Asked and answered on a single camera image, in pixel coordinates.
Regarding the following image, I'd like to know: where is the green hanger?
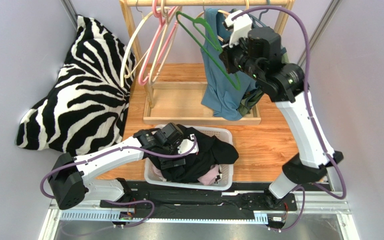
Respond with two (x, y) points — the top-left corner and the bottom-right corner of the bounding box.
(175, 10), (242, 91)

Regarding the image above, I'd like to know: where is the blue tank top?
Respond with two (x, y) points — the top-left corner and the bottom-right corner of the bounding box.
(200, 8), (259, 121)

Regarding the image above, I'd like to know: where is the olive green tank top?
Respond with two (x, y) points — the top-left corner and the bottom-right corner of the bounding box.
(236, 8), (289, 117)

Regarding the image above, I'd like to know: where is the mauve tank top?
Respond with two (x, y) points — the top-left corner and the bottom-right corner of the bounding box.
(151, 164), (223, 186)

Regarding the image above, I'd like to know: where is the wooden hanger with blue top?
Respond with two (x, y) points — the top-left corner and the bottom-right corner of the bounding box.
(196, 0), (250, 18)

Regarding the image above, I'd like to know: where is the black top green trim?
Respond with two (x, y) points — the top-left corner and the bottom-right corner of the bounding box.
(149, 124), (239, 184)

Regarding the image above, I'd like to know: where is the pink hanger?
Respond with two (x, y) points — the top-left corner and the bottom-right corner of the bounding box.
(137, 0), (183, 86)

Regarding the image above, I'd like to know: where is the cream hanger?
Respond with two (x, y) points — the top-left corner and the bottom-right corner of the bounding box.
(121, 12), (152, 80)

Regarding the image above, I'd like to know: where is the teal hanger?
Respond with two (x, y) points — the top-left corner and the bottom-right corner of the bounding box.
(250, 9), (269, 28)

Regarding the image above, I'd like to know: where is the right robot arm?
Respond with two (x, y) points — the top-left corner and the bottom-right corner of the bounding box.
(219, 26), (344, 209)

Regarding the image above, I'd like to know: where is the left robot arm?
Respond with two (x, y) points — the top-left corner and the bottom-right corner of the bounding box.
(43, 123), (199, 210)

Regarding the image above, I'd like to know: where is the white plastic basket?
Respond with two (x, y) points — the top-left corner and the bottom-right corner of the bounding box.
(144, 125), (234, 191)

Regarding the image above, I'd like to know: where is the wooden clothes rack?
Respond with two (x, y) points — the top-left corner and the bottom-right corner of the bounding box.
(118, 0), (296, 126)

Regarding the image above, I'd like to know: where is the zebra print blanket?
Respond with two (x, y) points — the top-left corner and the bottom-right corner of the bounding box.
(15, 15), (136, 156)

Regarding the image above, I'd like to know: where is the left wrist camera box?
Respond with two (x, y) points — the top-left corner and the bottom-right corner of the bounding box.
(177, 134), (199, 156)

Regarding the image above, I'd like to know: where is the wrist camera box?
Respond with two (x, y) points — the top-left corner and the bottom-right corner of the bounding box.
(224, 10), (253, 48)
(177, 134), (199, 156)

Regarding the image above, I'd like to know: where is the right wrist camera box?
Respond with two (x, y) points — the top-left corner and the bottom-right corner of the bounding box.
(224, 10), (253, 48)

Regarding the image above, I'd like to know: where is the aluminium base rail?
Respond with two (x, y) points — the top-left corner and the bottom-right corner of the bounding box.
(48, 181), (359, 240)

